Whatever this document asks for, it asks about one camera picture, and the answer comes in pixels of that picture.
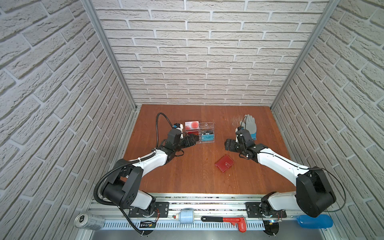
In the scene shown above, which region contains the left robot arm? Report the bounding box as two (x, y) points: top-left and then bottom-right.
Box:
(94, 129), (199, 216)

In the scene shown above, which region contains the teal VIP card in stand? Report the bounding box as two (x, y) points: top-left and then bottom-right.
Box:
(201, 134), (215, 142)

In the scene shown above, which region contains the red VIP card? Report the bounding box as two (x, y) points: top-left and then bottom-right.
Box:
(186, 131), (199, 136)

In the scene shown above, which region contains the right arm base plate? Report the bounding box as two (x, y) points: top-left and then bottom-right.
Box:
(245, 202), (287, 219)

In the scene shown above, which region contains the clear acrylic card display stand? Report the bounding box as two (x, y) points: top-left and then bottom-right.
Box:
(185, 121), (215, 144)

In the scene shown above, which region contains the black logo Vip card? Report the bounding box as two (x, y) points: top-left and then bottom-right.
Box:
(200, 130), (214, 135)

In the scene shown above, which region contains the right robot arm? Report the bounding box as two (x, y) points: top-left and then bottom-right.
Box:
(225, 128), (337, 218)

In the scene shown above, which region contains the red black pipe wrench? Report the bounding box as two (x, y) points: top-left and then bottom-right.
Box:
(201, 216), (247, 233)

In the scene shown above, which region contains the grey work glove blue cuff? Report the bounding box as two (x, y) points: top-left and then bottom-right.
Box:
(240, 115), (257, 140)

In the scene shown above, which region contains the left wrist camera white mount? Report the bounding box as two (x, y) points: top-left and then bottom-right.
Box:
(173, 123), (184, 132)

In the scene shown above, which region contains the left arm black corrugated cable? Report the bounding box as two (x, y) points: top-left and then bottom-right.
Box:
(93, 112), (175, 208)

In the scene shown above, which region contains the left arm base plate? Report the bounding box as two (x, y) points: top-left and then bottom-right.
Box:
(128, 202), (170, 218)

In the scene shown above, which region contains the blue plastic case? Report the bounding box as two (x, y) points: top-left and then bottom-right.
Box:
(297, 215), (334, 229)

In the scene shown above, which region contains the silver drink can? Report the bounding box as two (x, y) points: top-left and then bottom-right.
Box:
(74, 213), (105, 231)

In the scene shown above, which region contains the aluminium rail frame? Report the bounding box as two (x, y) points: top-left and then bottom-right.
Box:
(87, 193), (341, 240)

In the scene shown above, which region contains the red leather card holder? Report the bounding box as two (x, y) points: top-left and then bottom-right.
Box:
(215, 155), (235, 173)

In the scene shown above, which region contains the red white patterned card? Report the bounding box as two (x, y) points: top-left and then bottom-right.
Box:
(185, 121), (200, 132)

